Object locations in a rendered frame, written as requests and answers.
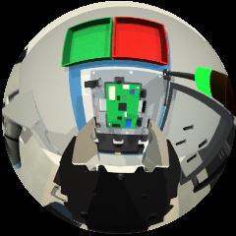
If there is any green bin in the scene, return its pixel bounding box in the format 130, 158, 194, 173
61, 17, 113, 67

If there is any green circuit board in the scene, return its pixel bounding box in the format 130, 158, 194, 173
106, 84, 141, 129

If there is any red bin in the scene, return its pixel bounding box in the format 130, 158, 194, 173
112, 17, 169, 66

